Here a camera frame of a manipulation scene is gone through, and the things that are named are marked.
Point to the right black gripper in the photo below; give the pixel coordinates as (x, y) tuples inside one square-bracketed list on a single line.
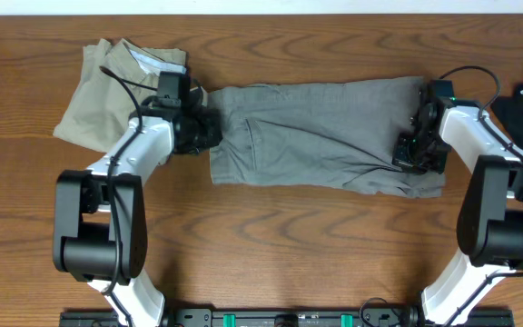
[(400, 157)]

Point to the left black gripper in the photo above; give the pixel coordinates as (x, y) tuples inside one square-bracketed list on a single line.
[(212, 137)]

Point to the grey shorts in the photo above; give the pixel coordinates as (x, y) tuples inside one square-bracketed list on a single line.
[(340, 136)]

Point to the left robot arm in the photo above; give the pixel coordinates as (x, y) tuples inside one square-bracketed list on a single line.
[(100, 229)]

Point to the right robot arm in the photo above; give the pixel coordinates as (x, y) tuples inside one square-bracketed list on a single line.
[(490, 223)]

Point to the folded khaki shorts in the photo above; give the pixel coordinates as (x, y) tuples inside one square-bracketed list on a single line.
[(111, 75)]

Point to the black garment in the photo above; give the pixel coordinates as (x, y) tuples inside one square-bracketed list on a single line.
[(509, 112)]

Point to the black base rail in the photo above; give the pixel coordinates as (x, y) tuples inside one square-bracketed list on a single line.
[(371, 316)]

